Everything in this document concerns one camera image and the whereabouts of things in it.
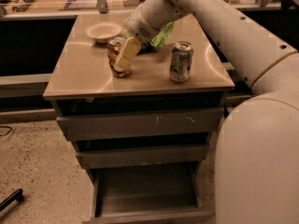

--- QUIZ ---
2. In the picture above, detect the grey drawer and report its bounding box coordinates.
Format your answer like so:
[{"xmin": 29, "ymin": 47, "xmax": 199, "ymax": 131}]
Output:
[
  {"xmin": 77, "ymin": 144, "xmax": 208, "ymax": 169},
  {"xmin": 82, "ymin": 162, "xmax": 212, "ymax": 224},
  {"xmin": 57, "ymin": 107, "xmax": 223, "ymax": 141}
]

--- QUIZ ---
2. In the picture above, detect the bottom grey drawer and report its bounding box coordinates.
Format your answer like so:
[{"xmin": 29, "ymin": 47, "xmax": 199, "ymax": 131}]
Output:
[{"xmin": 82, "ymin": 162, "xmax": 212, "ymax": 224}]

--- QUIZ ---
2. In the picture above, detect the green chip bag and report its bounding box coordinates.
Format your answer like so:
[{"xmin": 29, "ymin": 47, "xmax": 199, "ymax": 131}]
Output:
[{"xmin": 125, "ymin": 22, "xmax": 174, "ymax": 53}]

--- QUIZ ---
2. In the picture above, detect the black chair leg left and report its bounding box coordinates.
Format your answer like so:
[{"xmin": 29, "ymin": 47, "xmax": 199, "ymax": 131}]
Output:
[{"xmin": 0, "ymin": 189, "xmax": 24, "ymax": 212}]

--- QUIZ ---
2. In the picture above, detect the orange soda can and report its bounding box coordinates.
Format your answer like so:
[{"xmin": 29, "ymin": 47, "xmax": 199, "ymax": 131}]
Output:
[{"xmin": 107, "ymin": 36, "xmax": 131, "ymax": 77}]

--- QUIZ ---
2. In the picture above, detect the black floor cable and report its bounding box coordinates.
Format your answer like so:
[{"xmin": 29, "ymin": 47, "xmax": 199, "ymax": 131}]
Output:
[{"xmin": 0, "ymin": 125, "xmax": 13, "ymax": 138}]

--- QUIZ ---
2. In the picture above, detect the top grey drawer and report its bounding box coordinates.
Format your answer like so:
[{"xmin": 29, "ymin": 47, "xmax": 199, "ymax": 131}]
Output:
[{"xmin": 57, "ymin": 107, "xmax": 223, "ymax": 141}]

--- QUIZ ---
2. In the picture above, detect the white shallow bowl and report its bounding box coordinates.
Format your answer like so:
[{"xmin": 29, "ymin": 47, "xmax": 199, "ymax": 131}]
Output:
[{"xmin": 85, "ymin": 21, "xmax": 122, "ymax": 44}]

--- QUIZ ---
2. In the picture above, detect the middle grey drawer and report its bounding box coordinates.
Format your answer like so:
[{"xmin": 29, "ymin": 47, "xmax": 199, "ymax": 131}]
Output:
[{"xmin": 77, "ymin": 144, "xmax": 208, "ymax": 169}]

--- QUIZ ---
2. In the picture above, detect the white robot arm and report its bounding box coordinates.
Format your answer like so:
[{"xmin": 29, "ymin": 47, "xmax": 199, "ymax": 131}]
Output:
[{"xmin": 125, "ymin": 0, "xmax": 299, "ymax": 224}]

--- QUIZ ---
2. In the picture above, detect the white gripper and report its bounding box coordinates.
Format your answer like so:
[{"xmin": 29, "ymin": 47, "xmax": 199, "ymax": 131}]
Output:
[{"xmin": 113, "ymin": 5, "xmax": 160, "ymax": 72}]

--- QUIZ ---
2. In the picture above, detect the white and green soda can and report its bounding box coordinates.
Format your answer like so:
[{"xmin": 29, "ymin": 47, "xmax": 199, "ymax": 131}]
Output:
[{"xmin": 169, "ymin": 41, "xmax": 193, "ymax": 83}]

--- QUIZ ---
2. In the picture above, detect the purple paper sheet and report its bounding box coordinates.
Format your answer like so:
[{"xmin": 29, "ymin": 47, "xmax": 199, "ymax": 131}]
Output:
[{"xmin": 64, "ymin": 0, "xmax": 96, "ymax": 10}]

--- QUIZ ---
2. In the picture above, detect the grey drawer cabinet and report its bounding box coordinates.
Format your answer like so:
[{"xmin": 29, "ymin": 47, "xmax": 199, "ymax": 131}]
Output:
[{"xmin": 42, "ymin": 10, "xmax": 235, "ymax": 224}]

